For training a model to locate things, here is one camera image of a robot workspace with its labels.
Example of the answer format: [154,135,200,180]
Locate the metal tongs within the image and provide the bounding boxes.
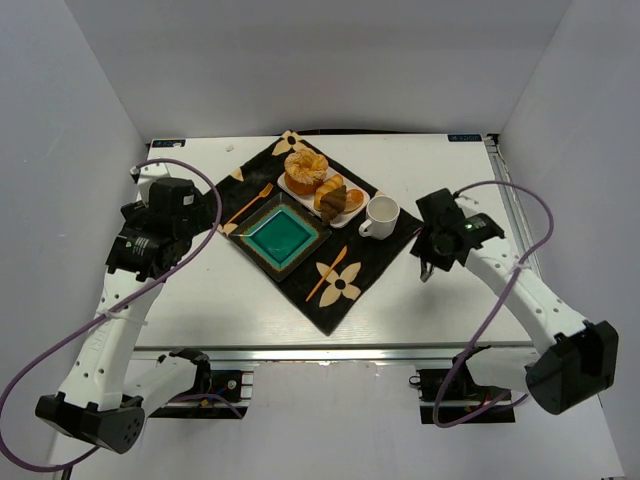
[420,256,435,283]

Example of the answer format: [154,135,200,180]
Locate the brown chocolate croissant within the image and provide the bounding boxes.
[320,186,347,225]

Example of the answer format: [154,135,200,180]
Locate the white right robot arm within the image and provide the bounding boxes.
[411,189,619,415]

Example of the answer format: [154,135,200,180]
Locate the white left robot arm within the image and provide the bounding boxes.
[35,177,219,454]

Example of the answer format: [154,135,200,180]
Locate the large sugared round bread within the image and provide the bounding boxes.
[284,150,329,195]

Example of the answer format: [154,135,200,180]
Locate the white ceramic mug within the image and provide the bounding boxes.
[358,195,400,240]

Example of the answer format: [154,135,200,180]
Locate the small glazed bun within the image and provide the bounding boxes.
[344,189,365,213]

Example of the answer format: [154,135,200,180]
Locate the orange plastic knife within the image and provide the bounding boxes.
[305,245,348,302]

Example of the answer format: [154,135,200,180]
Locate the golden croissant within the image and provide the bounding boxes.
[314,174,344,211]

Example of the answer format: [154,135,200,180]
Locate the orange plastic fork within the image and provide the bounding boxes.
[226,183,274,224]

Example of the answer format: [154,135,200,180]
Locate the teal square plate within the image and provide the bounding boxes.
[228,193,331,282]

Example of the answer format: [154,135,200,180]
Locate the white rectangular tray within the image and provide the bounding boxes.
[277,167,370,229]

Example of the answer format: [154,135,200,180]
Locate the aluminium table frame rail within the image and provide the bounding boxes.
[483,133,535,254]

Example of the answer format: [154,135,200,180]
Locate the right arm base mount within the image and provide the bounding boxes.
[408,368,516,425]

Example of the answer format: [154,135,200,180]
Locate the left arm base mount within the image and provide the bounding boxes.
[149,348,252,420]

